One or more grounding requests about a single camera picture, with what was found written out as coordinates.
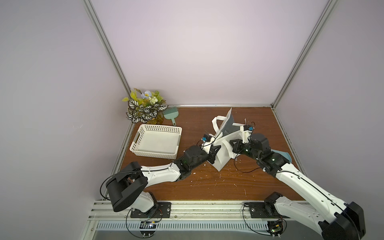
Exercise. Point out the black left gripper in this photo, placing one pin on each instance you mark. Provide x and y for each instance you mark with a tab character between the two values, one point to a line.
210	156

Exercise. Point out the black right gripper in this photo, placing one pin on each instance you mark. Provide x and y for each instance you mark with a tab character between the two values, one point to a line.
237	145

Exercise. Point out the white insulated delivery bag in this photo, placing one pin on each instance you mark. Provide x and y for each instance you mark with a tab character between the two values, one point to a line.
225	130

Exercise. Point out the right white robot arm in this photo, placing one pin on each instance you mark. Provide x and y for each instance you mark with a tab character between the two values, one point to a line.
329	216

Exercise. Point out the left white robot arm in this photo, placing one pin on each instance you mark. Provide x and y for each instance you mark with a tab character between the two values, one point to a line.
126	188

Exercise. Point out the teal dustpan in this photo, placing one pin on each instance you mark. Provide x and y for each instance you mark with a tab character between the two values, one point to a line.
284	154

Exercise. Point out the white perforated plastic basket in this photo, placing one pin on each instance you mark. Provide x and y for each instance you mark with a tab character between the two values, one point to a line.
157	141

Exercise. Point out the artificial plant with striped leaves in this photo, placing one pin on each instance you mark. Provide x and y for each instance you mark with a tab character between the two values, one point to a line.
145	107

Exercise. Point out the right circuit board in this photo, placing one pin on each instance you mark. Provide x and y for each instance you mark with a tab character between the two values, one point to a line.
275	228

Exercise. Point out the circuit board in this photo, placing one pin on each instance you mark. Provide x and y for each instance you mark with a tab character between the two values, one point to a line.
148	228
275	228

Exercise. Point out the left circuit board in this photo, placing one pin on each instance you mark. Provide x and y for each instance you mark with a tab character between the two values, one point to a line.
148	228

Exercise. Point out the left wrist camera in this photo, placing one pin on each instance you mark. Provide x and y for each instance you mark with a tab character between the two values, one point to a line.
207	140

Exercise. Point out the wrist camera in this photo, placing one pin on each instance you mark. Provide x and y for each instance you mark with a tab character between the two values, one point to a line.
246	131
207	140

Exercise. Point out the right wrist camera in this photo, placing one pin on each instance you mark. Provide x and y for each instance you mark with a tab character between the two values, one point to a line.
246	131

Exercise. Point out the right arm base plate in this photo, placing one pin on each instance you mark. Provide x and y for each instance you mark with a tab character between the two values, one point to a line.
261	210

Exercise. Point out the aluminium mounting rail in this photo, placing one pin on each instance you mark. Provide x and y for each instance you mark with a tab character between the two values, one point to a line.
185	216

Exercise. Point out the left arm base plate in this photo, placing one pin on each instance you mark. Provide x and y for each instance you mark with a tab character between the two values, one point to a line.
159	210

